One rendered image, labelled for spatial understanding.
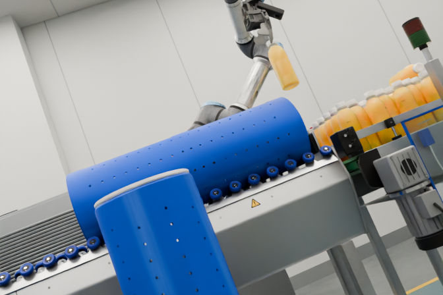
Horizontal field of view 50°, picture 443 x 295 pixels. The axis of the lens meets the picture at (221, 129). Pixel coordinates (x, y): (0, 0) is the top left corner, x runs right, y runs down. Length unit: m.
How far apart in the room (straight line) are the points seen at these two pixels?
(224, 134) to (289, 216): 0.37
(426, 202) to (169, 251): 0.83
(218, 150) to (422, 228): 0.72
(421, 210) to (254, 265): 0.59
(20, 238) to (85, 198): 1.79
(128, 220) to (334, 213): 0.84
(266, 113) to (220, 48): 3.23
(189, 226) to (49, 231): 2.22
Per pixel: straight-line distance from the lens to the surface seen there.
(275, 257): 1.74
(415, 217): 1.66
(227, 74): 4.86
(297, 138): 1.76
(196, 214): 1.25
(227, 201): 1.68
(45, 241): 3.37
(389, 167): 1.62
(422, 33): 1.78
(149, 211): 1.20
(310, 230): 1.76
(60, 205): 3.37
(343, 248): 1.81
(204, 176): 1.67
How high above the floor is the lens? 0.86
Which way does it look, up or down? 10 degrees up
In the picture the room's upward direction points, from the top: 22 degrees counter-clockwise
